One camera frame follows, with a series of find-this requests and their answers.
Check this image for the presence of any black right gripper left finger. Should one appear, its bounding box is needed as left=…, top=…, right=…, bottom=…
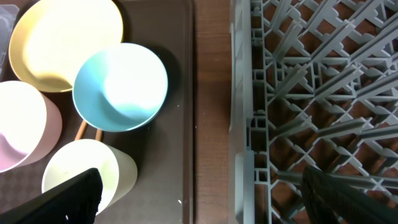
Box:
left=1, top=168, right=103, bottom=224

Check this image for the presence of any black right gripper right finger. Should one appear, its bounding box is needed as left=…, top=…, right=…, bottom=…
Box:
left=300, top=167, right=397, bottom=224

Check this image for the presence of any pink bowl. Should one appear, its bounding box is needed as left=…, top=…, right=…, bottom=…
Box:
left=1, top=81, right=62, bottom=172

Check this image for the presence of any grey dishwasher rack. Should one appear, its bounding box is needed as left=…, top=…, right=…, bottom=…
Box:
left=228, top=0, right=397, bottom=223

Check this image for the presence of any pale green cup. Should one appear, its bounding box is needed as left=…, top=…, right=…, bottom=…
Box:
left=41, top=139, right=138, bottom=213

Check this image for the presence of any right wooden chopstick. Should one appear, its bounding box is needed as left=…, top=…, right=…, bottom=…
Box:
left=95, top=129, right=103, bottom=141

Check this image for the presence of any brown plastic tray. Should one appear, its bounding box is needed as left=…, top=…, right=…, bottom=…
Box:
left=1, top=1, right=193, bottom=223

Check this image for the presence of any light blue bowl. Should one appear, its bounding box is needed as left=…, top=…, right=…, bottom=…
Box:
left=72, top=43, right=169, bottom=133

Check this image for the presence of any yellow plate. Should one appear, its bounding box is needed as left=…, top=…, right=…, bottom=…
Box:
left=9, top=0, right=124, bottom=93

